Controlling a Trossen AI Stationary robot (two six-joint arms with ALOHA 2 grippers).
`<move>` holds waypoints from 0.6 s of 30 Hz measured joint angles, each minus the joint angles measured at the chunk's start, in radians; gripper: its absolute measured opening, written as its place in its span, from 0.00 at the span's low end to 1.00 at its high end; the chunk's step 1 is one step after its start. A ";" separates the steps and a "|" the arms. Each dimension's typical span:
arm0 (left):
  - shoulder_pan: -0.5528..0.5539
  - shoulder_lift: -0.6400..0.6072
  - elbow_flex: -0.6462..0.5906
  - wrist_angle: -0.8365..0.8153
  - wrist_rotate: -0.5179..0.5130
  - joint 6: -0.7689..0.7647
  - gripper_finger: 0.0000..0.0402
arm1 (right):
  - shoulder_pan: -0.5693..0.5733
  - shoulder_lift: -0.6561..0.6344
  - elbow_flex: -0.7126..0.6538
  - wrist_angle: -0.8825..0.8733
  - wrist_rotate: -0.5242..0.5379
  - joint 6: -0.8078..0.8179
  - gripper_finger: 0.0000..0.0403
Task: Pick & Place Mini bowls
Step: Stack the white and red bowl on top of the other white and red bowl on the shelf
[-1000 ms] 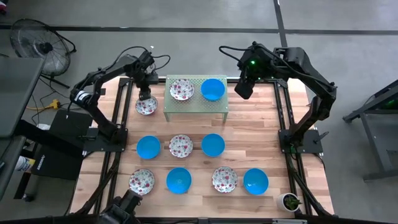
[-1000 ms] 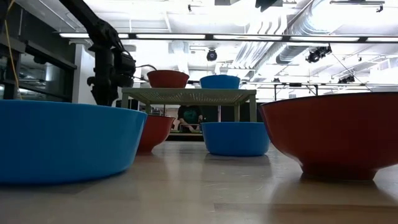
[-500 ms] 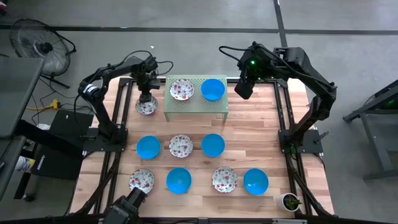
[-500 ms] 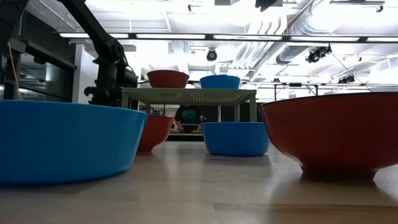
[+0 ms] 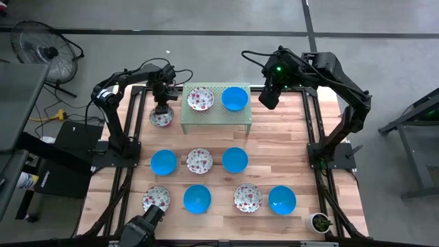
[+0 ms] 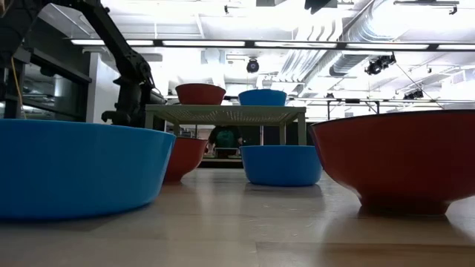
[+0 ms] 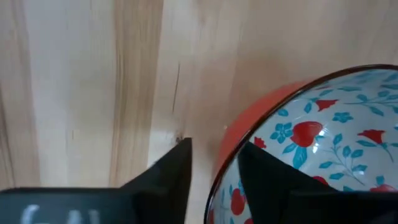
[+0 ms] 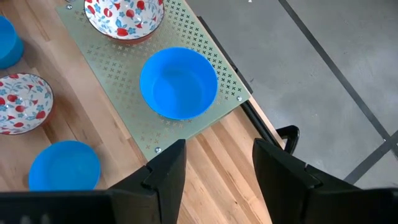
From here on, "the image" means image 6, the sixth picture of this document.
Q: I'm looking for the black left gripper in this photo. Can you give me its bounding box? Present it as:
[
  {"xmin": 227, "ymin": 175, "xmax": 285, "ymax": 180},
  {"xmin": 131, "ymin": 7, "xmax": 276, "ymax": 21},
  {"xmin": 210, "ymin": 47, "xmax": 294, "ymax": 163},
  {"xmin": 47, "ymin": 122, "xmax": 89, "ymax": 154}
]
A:
[{"xmin": 102, "ymin": 76, "xmax": 166, "ymax": 129}]

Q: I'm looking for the red bowl with floral inside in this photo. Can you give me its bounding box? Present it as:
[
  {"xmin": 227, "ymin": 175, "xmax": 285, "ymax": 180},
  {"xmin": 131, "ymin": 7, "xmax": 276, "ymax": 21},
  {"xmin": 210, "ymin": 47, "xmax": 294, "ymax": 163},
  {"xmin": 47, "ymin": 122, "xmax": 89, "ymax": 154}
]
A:
[
  {"xmin": 174, "ymin": 83, "xmax": 227, "ymax": 106},
  {"xmin": 308, "ymin": 109, "xmax": 475, "ymax": 215},
  {"xmin": 163, "ymin": 136, "xmax": 209, "ymax": 183}
]

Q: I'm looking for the blue plastic mini bowl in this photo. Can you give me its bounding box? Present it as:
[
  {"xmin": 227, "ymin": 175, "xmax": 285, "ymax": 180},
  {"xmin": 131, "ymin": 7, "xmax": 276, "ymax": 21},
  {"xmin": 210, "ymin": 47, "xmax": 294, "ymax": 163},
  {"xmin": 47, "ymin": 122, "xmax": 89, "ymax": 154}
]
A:
[
  {"xmin": 0, "ymin": 118, "xmax": 177, "ymax": 220},
  {"xmin": 240, "ymin": 145, "xmax": 324, "ymax": 187},
  {"xmin": 237, "ymin": 88, "xmax": 288, "ymax": 107}
]

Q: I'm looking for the black track spotlight cluster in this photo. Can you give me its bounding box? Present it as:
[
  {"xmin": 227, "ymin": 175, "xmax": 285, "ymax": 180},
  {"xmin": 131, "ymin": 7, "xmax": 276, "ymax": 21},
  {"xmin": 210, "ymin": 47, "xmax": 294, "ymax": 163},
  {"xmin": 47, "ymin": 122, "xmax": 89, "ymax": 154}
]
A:
[
  {"xmin": 364, "ymin": 52, "xmax": 397, "ymax": 76},
  {"xmin": 403, "ymin": 88, "xmax": 425, "ymax": 100}
]

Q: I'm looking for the green perforated metal shelf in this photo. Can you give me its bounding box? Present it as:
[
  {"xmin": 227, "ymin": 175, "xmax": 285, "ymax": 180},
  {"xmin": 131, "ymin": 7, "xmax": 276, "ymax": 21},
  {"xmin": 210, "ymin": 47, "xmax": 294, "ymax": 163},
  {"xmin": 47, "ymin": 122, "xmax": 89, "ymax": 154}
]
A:
[{"xmin": 144, "ymin": 105, "xmax": 307, "ymax": 146}]

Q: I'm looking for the person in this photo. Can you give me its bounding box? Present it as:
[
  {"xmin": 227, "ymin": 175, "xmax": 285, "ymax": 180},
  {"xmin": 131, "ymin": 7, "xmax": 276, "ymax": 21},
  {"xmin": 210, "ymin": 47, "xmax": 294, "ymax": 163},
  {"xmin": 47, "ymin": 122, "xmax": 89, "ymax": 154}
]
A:
[{"xmin": 206, "ymin": 125, "xmax": 244, "ymax": 157}]

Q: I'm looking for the silver ribbed ventilation duct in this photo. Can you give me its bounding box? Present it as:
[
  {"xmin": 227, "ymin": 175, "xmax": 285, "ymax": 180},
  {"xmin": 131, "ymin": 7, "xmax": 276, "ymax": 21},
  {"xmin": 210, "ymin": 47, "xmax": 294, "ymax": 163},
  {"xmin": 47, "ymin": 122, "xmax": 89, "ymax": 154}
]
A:
[{"xmin": 328, "ymin": 7, "xmax": 400, "ymax": 77}]

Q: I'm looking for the long ceiling light rail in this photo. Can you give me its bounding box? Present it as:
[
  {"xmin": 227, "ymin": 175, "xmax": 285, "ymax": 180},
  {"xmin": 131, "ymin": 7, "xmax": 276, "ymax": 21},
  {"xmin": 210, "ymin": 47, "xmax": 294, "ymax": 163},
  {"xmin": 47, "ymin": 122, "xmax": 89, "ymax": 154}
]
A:
[{"xmin": 70, "ymin": 39, "xmax": 475, "ymax": 51}]

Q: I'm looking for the black background rig frame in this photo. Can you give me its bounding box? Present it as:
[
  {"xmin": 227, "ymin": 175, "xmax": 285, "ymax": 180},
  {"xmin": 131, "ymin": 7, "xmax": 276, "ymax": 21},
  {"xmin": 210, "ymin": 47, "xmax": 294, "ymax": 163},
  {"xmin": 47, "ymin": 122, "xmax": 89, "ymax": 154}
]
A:
[{"xmin": 307, "ymin": 96, "xmax": 475, "ymax": 122}]

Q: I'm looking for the black aluminium table frame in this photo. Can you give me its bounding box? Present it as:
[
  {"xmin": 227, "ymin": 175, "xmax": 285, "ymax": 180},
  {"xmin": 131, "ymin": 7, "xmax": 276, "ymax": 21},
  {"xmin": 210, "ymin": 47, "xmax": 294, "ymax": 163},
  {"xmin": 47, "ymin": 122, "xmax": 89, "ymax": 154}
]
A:
[{"xmin": 200, "ymin": 158, "xmax": 244, "ymax": 169}]

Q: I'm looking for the thin yellow cord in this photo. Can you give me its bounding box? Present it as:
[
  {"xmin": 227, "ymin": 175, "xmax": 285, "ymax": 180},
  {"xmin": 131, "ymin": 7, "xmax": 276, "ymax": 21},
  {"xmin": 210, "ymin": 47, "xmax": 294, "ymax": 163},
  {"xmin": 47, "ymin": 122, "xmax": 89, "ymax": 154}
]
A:
[{"xmin": 10, "ymin": 57, "xmax": 27, "ymax": 120}]

